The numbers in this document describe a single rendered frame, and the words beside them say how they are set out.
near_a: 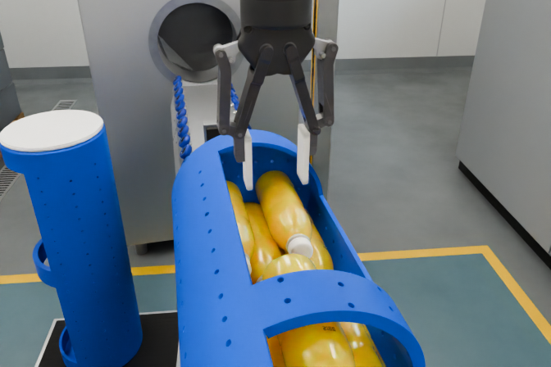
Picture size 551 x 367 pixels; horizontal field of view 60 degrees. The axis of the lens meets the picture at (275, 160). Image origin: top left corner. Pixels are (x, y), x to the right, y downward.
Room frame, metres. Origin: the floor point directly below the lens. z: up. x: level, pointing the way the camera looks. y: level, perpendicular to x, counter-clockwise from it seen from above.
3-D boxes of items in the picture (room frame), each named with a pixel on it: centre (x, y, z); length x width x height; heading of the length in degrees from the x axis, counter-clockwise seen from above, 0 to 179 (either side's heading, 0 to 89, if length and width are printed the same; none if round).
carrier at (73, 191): (1.27, 0.64, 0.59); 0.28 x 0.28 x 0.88
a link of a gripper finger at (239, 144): (0.51, 0.05, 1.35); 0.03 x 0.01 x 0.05; 102
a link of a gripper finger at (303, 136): (0.52, -0.03, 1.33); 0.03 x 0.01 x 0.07; 12
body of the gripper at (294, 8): (0.52, 0.00, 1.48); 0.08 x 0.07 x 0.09; 102
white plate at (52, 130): (1.27, 0.64, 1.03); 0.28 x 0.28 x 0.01
